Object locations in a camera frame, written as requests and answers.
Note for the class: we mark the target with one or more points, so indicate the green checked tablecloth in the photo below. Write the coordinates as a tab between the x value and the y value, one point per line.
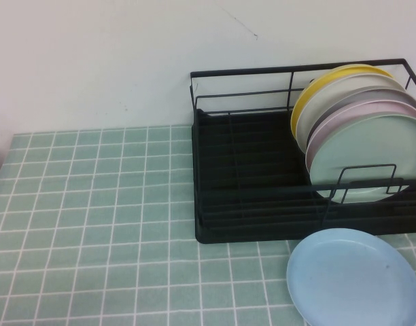
92	237

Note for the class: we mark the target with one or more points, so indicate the white plate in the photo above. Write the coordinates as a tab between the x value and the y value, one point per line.
330	98

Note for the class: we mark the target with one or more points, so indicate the mint green plate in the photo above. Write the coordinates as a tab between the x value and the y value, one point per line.
364	146

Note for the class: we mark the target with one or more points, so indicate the grey plate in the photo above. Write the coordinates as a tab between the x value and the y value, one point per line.
364	97

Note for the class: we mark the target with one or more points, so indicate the yellow plate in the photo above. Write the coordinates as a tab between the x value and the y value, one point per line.
304	98

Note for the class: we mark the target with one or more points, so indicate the pink plate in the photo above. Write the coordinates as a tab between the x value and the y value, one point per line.
347	119

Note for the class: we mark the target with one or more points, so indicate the light blue plate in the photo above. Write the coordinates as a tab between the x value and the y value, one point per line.
347	278

